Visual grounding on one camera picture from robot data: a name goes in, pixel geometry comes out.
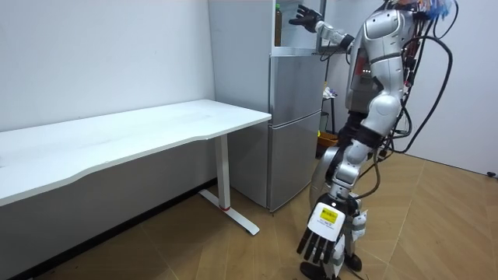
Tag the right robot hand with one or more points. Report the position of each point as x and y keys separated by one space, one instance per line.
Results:
x=308 y=18

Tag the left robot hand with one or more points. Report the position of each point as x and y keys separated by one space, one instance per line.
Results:
x=326 y=221

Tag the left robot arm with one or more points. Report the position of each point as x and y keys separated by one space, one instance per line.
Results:
x=383 y=109

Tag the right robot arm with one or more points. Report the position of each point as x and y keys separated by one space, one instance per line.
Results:
x=331 y=34

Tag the brown drink bottle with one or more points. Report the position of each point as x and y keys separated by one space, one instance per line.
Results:
x=278 y=27

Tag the white crumpled cloth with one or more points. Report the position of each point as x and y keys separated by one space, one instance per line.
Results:
x=329 y=92

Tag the yellow box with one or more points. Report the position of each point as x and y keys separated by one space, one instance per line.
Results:
x=327 y=138

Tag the robot body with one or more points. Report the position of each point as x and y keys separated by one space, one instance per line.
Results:
x=360 y=83

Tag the small black side table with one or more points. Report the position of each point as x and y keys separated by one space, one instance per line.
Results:
x=332 y=113

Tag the grey fridge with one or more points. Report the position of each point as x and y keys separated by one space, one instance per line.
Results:
x=290 y=128

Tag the small black floor plug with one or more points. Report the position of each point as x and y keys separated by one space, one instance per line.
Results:
x=491 y=174

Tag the white desk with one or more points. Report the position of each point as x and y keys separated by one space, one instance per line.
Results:
x=116 y=136

